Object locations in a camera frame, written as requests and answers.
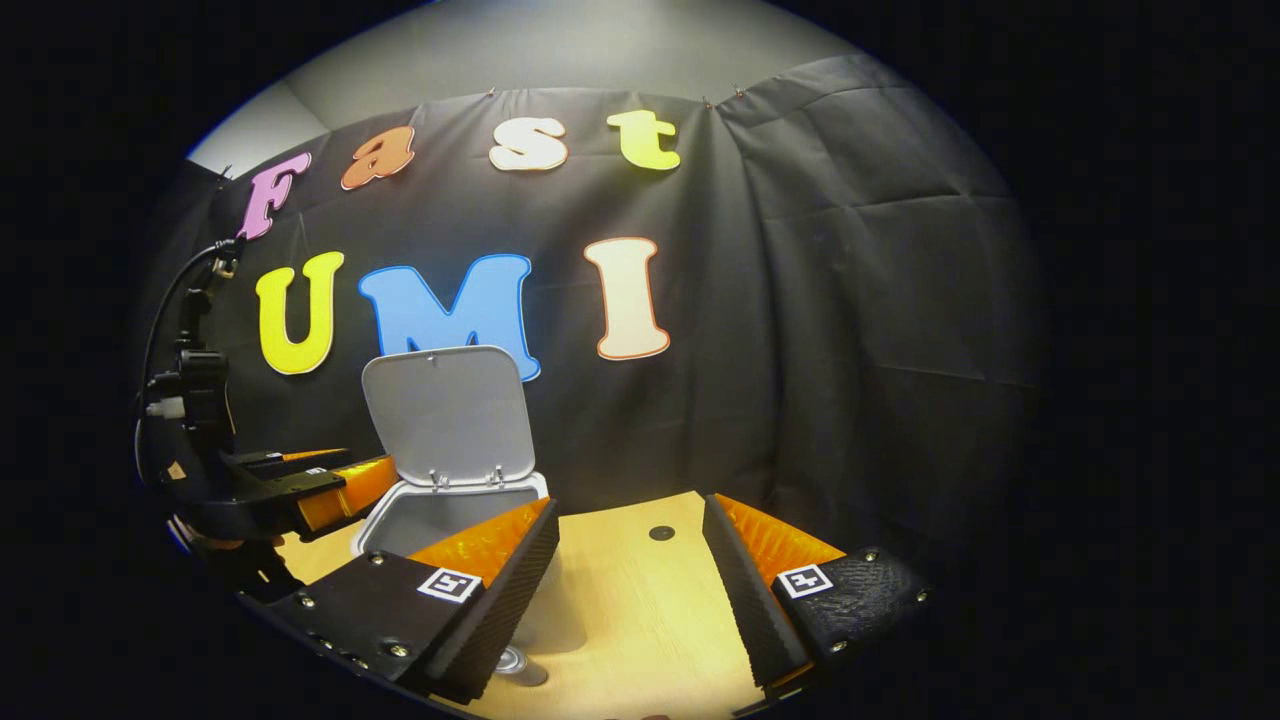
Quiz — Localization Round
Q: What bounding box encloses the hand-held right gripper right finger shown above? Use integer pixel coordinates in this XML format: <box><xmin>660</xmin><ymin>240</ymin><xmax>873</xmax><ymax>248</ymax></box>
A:
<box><xmin>702</xmin><ymin>493</ymin><xmax>936</xmax><ymax>699</ymax></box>

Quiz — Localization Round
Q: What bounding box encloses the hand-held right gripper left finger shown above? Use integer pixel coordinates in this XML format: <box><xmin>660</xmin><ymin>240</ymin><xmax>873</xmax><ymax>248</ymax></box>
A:
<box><xmin>240</xmin><ymin>497</ymin><xmax>561</xmax><ymax>704</ymax></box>

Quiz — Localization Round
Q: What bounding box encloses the white desktop garbage bin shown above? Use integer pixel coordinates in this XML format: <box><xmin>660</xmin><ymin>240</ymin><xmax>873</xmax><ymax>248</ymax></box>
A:
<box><xmin>350</xmin><ymin>345</ymin><xmax>591</xmax><ymax>656</ymax></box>

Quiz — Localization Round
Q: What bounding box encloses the wooden desktop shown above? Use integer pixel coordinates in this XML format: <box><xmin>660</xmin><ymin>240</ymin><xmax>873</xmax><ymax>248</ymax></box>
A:
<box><xmin>275</xmin><ymin>490</ymin><xmax>801</xmax><ymax>720</ymax></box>

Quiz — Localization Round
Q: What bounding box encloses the black backdrop cloth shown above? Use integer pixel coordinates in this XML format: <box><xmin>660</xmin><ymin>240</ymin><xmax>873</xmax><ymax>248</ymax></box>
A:
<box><xmin>135</xmin><ymin>52</ymin><xmax>1051</xmax><ymax>561</ymax></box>

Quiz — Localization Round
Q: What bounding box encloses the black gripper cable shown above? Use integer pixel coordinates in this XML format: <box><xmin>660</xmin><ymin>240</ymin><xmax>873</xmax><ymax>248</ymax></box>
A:
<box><xmin>135</xmin><ymin>238</ymin><xmax>246</xmax><ymax>481</ymax></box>

